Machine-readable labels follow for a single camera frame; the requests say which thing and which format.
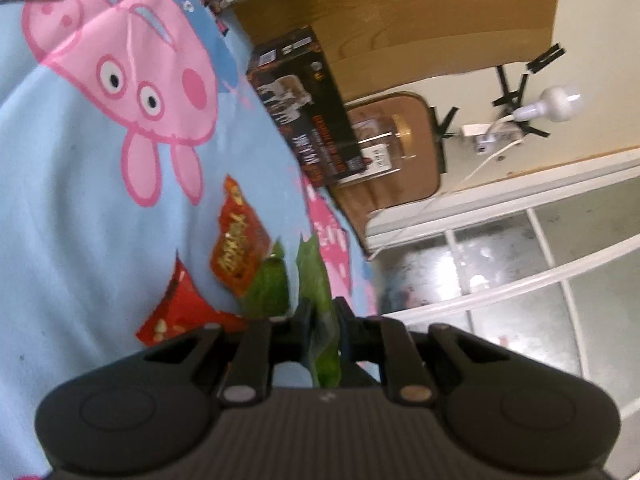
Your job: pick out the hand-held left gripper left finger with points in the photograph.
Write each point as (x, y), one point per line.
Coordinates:
(300, 331)

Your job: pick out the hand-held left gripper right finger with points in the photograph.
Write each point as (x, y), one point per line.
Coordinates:
(347, 331)

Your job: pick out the green snack packet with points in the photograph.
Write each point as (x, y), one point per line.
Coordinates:
(315, 270)
(267, 290)

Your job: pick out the orange snack packet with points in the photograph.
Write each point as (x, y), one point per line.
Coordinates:
(237, 245)

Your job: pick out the red snack packet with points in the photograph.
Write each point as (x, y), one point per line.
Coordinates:
(175, 310)

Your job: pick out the brown board with rounded corners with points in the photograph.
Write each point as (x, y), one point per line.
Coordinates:
(400, 196)

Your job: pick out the large nut jar gold lid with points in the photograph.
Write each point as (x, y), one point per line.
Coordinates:
(382, 150)

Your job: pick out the black tape strip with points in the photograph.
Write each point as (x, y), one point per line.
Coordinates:
(535, 132)
(545, 58)
(506, 96)
(445, 120)

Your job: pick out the black printed box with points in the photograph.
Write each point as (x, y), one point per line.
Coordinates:
(295, 90)

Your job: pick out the printed blue pink blanket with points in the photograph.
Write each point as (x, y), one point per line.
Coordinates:
(75, 210)

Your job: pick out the white light bulb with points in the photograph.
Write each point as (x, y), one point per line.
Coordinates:
(555, 102)

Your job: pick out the large brown cardboard sheet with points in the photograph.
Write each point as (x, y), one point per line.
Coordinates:
(425, 20)

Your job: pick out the white window frame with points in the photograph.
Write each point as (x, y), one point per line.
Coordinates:
(500, 195)

